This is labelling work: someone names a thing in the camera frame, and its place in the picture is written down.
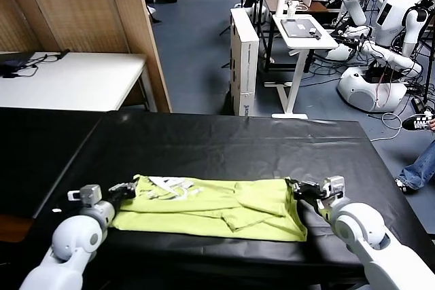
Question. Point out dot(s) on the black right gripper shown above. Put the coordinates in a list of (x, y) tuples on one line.
[(319, 196)]

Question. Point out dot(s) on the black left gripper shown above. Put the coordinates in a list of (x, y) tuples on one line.
[(115, 200)]

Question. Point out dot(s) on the yellow-green t-shirt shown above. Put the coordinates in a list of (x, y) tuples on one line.
[(210, 205)]

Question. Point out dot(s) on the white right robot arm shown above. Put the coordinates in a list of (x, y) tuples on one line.
[(363, 229)]

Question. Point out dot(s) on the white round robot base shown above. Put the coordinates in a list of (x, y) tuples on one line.
[(363, 94)]

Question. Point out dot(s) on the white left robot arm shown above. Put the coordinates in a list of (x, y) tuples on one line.
[(71, 239)]

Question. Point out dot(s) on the black and white sneaker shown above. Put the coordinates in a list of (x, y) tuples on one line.
[(400, 185), (416, 123)]

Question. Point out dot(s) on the black table cover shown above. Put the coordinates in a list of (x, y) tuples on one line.
[(221, 144)]

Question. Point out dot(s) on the blue jeans leg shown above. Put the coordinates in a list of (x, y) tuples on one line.
[(421, 167)]

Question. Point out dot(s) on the white table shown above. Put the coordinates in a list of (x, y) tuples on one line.
[(78, 79)]

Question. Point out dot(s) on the white robot shell part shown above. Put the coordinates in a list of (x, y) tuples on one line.
[(338, 52)]

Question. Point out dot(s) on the tall white cardboard box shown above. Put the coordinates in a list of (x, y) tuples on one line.
[(246, 55)]

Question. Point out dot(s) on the white standing desk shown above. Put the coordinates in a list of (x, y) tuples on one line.
[(299, 42)]

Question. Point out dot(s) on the small black device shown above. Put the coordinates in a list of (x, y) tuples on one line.
[(315, 34)]

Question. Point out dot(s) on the grey laptop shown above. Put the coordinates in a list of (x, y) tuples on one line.
[(296, 28)]

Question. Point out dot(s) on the black pouch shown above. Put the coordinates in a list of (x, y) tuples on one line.
[(13, 60)]

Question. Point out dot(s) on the black tripod stand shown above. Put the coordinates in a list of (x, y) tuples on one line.
[(227, 26)]

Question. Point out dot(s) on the white bottle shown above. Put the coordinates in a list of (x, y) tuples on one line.
[(279, 5)]

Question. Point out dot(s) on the wooden partition screen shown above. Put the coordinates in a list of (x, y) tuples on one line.
[(85, 8)]

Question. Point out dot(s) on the white humanoid robot black joints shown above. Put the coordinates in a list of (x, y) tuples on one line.
[(394, 21)]

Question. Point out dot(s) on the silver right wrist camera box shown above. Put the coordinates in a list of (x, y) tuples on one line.
[(334, 186)]

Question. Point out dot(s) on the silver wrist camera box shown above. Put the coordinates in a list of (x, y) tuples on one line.
[(334, 186), (89, 195)]

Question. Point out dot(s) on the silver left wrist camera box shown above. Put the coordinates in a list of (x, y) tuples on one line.
[(89, 195)]

